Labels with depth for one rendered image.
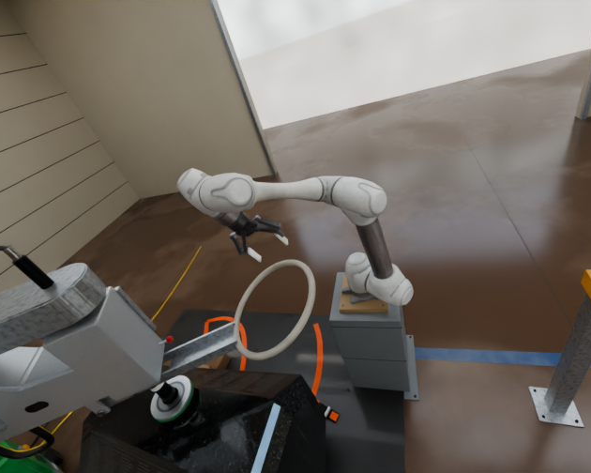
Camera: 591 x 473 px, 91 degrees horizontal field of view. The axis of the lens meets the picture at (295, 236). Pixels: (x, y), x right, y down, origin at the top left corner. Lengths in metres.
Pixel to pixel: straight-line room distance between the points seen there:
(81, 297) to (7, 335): 0.24
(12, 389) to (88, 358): 0.31
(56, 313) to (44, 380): 0.36
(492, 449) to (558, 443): 0.33
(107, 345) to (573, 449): 2.37
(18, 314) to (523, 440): 2.47
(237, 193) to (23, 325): 0.86
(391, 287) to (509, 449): 1.22
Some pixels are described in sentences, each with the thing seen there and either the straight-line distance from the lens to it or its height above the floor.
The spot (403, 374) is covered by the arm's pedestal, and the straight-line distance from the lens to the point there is 2.22.
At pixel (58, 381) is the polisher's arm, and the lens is 1.54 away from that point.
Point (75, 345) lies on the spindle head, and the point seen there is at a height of 1.54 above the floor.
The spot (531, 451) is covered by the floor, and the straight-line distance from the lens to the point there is 2.39.
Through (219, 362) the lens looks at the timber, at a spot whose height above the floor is 0.13.
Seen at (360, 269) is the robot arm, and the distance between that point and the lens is 1.62.
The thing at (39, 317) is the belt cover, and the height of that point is 1.70.
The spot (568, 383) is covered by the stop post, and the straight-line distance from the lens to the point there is 2.21.
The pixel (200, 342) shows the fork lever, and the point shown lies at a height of 1.15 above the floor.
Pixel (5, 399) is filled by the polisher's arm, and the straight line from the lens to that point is 1.65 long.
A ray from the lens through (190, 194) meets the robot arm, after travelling 0.95.
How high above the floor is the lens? 2.20
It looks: 34 degrees down
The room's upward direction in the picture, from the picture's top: 20 degrees counter-clockwise
